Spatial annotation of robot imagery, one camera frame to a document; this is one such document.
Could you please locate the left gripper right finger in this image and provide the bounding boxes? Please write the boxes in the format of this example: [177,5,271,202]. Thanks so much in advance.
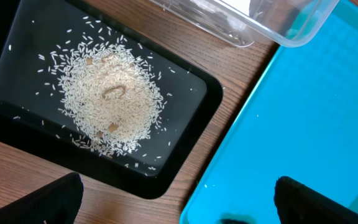
[273,176,358,224]

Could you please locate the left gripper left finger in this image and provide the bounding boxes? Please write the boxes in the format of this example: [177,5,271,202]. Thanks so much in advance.
[0,172,84,223]

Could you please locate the teal serving tray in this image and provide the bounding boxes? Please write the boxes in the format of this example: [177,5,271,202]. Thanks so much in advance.
[180,1,358,223]

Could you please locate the pile of white rice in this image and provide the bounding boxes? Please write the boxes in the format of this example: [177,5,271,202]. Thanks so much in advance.
[7,15,177,172]

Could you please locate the black tray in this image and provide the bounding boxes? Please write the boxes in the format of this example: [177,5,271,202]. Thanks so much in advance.
[0,1,223,199]

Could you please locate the clear plastic bin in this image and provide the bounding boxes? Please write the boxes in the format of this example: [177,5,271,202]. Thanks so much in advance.
[151,0,339,48]

